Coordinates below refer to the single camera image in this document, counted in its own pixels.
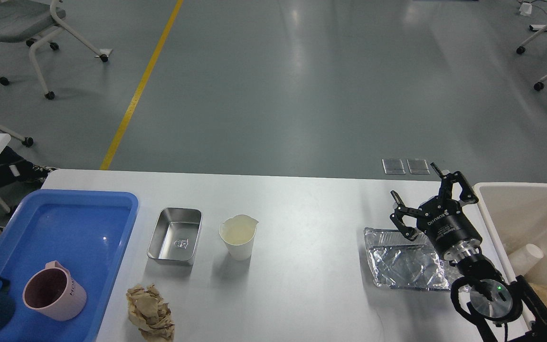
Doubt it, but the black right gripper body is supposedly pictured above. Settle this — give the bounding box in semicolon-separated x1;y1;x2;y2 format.
417;196;482;262

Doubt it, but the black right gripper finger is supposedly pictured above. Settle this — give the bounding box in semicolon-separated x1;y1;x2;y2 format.
430;162;479;206
389;190;430;241

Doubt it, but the aluminium foil tray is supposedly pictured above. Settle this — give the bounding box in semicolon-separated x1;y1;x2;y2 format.
363;227;462;292

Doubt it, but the stainless steel rectangular container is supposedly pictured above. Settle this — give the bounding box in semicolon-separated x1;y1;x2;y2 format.
147;208;202;266

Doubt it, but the pink ribbed mug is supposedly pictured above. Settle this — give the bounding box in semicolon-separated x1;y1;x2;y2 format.
22;260;87;321

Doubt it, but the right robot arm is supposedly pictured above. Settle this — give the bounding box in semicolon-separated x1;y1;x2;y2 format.
389;163;547;342

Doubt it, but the right floor outlet cover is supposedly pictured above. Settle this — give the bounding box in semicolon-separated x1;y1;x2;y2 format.
406;158;430;175

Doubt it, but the floor outlet cover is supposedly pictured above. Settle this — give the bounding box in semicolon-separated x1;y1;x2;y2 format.
406;158;430;175
382;158;406;175

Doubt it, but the left floor outlet cover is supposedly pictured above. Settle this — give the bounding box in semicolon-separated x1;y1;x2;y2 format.
382;158;406;175

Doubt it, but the beige plastic bin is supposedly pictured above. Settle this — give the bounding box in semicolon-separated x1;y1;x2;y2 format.
473;182;547;286

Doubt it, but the paper cup in bin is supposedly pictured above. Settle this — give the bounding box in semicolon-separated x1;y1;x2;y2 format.
508;243;545;276

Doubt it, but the white paper cup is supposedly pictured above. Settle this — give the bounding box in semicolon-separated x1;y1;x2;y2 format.
218;214;259;261

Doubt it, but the crumpled brown paper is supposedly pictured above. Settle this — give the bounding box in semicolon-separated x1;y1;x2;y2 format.
126;284;175;342

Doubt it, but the blue plastic tray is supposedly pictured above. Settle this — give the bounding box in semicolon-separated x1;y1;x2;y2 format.
0;189;139;342

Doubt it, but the grey office chair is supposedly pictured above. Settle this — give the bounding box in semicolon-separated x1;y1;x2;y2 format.
0;0;109;100

